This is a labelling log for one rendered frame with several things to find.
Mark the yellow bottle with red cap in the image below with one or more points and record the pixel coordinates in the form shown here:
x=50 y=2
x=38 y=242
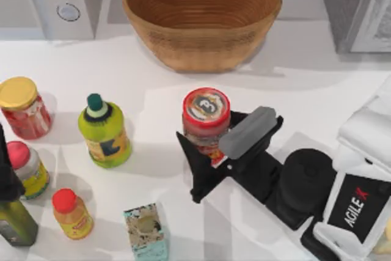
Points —
x=74 y=218

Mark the pale microwave oven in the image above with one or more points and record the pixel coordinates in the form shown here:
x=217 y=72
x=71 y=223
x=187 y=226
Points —
x=24 y=4

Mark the pale yellow round thing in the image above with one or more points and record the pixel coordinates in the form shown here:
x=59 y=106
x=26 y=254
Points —
x=383 y=239

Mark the teal and white carton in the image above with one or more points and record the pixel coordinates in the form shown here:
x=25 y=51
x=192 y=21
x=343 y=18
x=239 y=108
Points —
x=146 y=230

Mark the green bottle with dark cap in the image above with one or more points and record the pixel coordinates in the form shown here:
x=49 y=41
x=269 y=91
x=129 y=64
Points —
x=104 y=135

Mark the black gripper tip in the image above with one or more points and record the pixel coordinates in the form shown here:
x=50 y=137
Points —
x=9 y=169

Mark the red jar with yellow lid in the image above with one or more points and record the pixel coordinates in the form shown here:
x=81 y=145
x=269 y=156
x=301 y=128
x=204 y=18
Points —
x=26 y=114

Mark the brown woven basket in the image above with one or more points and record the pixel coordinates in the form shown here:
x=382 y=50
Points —
x=201 y=38

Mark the round microwave knob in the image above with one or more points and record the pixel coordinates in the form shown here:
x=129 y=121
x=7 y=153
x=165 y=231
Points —
x=68 y=12

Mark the dark olive bottle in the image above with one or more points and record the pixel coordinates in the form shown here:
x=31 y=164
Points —
x=18 y=224

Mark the yellow jar with pink lid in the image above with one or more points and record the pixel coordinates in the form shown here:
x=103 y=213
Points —
x=32 y=169

